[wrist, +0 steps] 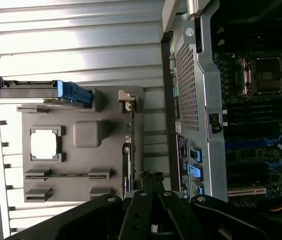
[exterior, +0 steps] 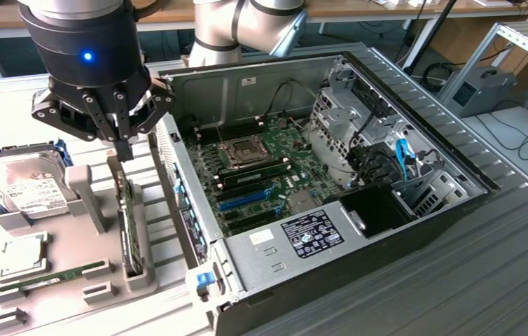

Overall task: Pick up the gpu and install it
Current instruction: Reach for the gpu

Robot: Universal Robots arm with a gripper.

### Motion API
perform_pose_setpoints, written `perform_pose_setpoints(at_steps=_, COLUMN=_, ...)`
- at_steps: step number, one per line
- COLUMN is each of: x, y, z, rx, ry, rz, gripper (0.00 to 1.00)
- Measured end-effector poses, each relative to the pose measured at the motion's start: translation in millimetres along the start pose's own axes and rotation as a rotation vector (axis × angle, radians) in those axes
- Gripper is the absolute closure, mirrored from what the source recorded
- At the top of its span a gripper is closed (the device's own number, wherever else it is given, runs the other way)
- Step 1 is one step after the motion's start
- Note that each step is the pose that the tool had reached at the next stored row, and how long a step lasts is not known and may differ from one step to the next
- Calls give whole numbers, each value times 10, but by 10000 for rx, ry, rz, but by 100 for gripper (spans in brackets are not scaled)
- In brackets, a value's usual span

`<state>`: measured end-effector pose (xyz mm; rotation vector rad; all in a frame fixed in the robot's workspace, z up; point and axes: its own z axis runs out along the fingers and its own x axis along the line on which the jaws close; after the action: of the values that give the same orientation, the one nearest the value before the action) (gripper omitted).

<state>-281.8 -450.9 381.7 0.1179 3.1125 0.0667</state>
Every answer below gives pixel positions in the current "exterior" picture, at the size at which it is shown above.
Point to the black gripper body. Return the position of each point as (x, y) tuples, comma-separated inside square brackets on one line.
[(85, 56)]

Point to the graphics card with metal bracket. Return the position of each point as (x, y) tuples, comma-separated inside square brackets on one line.
[(129, 227)]

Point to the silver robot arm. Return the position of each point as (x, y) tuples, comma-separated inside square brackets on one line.
[(225, 28)]

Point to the hard disk drive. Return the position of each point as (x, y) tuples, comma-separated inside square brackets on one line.
[(64, 154)]

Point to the silver hard disk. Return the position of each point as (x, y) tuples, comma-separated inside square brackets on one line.
[(10, 178)]

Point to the metal CPU socket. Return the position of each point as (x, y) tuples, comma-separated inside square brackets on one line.
[(244, 150)]

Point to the dark RAM stick with label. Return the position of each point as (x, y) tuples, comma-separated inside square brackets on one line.
[(249, 178)]

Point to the black expansion slot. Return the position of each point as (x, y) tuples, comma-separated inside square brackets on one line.
[(249, 216), (256, 225), (244, 190)]

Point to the green motherboard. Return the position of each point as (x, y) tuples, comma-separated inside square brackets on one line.
[(290, 154)]

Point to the blue expansion slot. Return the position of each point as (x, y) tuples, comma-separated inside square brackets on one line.
[(242, 201)]

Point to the grey parts rack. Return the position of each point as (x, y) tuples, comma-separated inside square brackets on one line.
[(81, 252)]

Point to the perforated metal disk bay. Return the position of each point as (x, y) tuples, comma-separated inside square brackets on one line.
[(333, 147)]

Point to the silver CPU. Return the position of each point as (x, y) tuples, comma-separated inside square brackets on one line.
[(22, 255)]

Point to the silver chipset heatsink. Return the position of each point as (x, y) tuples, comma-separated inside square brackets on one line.
[(302, 203)]

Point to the green RAM stick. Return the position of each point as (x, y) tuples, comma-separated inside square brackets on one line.
[(48, 278)]

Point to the grey power supply unit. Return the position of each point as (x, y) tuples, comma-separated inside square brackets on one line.
[(262, 259)]

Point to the blue case latch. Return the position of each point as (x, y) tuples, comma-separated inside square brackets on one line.
[(204, 280)]

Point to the black stand pole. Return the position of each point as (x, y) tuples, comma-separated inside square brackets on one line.
[(432, 35)]

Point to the black open PC case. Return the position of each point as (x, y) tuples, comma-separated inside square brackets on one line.
[(337, 287)]

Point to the grey equipment box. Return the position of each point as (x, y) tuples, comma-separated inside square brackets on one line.
[(482, 91)]

